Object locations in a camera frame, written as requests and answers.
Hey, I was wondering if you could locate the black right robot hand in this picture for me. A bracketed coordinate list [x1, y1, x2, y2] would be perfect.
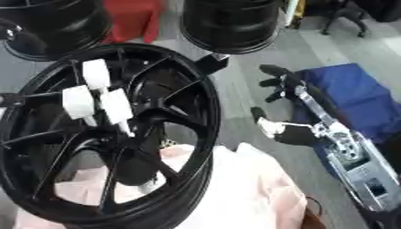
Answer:
[249, 64, 329, 148]

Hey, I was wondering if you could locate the black spoked wheel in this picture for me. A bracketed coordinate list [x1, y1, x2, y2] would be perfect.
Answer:
[0, 43, 223, 229]

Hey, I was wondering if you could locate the black wheel rim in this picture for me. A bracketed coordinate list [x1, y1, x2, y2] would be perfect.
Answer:
[178, 0, 288, 55]
[0, 0, 115, 63]

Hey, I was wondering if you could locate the pale pink cloth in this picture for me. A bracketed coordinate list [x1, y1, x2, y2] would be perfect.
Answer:
[13, 142, 311, 229]

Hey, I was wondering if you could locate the blue cloth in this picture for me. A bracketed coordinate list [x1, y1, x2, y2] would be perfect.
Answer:
[289, 63, 401, 180]

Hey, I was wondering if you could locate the black office chair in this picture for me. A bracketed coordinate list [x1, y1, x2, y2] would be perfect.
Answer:
[303, 0, 370, 38]

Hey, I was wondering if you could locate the red stool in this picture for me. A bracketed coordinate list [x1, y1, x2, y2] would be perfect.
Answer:
[101, 0, 166, 45]

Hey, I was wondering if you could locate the black wheel clamp bracket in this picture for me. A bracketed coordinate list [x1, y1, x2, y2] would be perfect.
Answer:
[194, 53, 232, 77]

